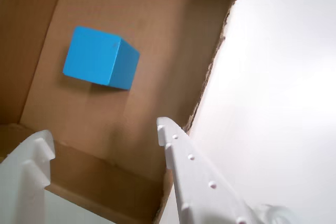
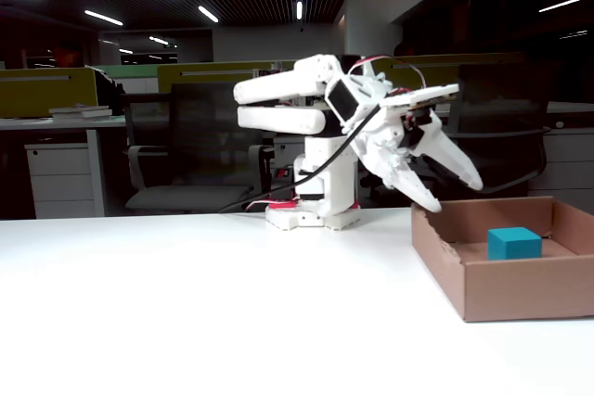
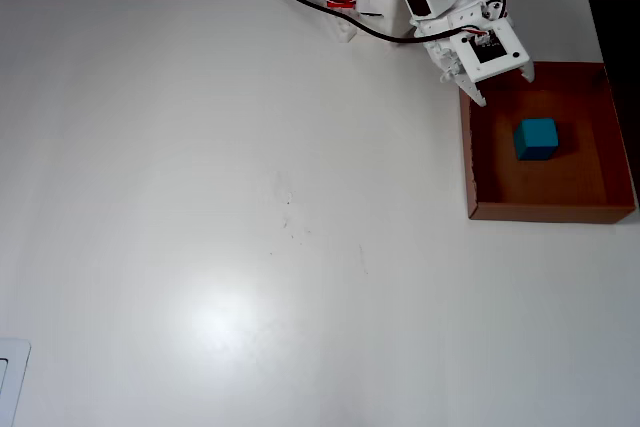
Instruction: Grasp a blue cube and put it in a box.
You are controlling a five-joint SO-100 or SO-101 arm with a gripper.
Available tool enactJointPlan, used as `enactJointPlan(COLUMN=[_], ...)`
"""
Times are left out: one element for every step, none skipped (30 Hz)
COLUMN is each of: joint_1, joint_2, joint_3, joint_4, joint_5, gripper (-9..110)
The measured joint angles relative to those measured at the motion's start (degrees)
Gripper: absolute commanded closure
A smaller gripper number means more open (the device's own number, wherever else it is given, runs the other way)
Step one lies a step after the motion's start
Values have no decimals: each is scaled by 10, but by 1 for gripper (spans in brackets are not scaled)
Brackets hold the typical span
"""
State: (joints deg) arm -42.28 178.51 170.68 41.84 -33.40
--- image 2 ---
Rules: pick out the stack of flat books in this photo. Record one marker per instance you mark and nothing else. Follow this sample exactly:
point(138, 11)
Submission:
point(81, 112)

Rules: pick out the brown cardboard box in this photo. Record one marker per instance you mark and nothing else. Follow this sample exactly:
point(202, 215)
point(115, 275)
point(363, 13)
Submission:
point(520, 289)

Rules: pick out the green partition panel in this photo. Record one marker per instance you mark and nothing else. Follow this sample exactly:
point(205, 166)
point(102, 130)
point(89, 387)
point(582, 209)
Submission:
point(130, 70)

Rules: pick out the red board mount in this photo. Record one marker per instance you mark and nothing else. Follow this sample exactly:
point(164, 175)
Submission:
point(283, 204)

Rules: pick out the blue cube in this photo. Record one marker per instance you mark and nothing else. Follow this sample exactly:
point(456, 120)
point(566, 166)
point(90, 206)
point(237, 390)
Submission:
point(515, 245)

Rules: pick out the black controller box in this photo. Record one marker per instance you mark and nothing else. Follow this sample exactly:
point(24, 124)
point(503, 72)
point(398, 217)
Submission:
point(284, 173)

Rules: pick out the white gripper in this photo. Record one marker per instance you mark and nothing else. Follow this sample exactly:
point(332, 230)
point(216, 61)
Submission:
point(389, 151)

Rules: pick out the white office desk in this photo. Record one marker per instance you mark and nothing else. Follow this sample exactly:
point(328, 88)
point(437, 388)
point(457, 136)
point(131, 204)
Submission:
point(55, 123)
point(571, 108)

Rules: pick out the white drawer cabinet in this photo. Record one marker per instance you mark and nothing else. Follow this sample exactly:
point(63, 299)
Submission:
point(60, 178)
point(571, 159)

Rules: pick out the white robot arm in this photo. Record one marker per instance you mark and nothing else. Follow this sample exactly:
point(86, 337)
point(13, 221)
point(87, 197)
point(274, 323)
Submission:
point(287, 118)

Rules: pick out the white ceiling light strip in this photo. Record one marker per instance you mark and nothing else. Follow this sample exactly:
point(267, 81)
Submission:
point(564, 3)
point(158, 40)
point(103, 17)
point(208, 14)
point(299, 10)

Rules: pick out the white wrist camera plate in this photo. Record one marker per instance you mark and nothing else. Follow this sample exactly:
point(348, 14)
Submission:
point(417, 97)

